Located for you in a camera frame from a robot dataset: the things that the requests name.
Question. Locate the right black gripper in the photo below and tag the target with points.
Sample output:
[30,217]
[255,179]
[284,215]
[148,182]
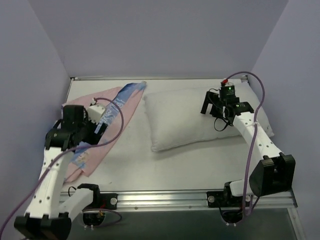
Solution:
[213,106]

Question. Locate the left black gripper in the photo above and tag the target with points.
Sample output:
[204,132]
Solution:
[90,131]

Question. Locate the blue pink printed pillowcase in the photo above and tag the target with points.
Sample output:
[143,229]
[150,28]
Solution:
[116,108]

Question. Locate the white pillow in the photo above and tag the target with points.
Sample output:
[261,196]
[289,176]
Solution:
[175,119]

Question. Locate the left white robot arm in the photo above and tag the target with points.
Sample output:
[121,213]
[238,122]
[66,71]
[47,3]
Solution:
[45,218]

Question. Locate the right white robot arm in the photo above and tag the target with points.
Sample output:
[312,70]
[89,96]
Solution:
[268,170]

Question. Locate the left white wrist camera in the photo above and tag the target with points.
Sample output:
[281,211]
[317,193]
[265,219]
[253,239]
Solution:
[96,112]

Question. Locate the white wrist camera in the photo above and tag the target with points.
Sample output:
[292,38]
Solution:
[226,82]
[96,112]

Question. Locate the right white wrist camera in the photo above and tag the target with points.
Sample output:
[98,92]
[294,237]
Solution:
[226,82]

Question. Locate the aluminium back rail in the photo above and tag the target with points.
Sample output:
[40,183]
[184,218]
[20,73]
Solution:
[105,78]

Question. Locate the aluminium rail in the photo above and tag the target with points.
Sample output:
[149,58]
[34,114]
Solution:
[105,78]
[189,200]

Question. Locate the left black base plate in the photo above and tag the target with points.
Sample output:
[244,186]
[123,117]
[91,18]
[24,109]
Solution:
[109,201]

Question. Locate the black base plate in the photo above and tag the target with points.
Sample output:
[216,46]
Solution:
[109,201]
[220,199]

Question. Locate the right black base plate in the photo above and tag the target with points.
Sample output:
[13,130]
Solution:
[220,199]

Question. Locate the aluminium front rail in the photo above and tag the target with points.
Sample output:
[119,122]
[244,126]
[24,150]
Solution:
[189,200]

